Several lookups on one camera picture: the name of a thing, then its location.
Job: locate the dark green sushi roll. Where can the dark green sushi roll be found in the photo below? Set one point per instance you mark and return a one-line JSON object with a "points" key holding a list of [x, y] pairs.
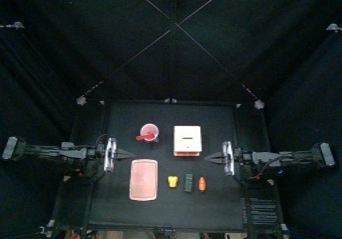
{"points": [[189, 183]]}

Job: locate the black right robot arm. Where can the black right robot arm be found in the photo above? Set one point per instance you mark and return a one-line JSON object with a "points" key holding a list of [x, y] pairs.
{"points": [[285, 158]]}

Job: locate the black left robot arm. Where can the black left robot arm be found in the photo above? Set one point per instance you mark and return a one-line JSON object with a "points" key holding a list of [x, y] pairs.
{"points": [[54, 152]]}

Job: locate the red toy spoon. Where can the red toy spoon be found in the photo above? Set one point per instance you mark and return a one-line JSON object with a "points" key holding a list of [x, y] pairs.
{"points": [[144, 137]]}

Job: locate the orange toy carrot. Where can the orange toy carrot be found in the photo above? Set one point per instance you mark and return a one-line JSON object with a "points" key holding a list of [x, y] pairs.
{"points": [[202, 184]]}

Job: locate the white box with slot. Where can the white box with slot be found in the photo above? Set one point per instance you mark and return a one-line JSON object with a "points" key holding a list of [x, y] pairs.
{"points": [[188, 139]]}

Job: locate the pink rectangular tray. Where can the pink rectangular tray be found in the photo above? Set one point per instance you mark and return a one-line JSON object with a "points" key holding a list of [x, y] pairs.
{"points": [[144, 179]]}

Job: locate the pink plastic cup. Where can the pink plastic cup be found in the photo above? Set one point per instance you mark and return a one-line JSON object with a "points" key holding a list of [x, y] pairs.
{"points": [[150, 130]]}

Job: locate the yellow toy food piece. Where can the yellow toy food piece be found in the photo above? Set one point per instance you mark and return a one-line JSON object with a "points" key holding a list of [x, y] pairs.
{"points": [[173, 181]]}

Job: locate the grey frame corner bracket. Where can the grey frame corner bracket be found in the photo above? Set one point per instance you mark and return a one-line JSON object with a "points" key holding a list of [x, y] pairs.
{"points": [[81, 100], [260, 104]]}

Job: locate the grey frame clamp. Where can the grey frame clamp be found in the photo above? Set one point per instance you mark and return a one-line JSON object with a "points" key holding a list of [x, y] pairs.
{"points": [[17, 25], [333, 27]]}

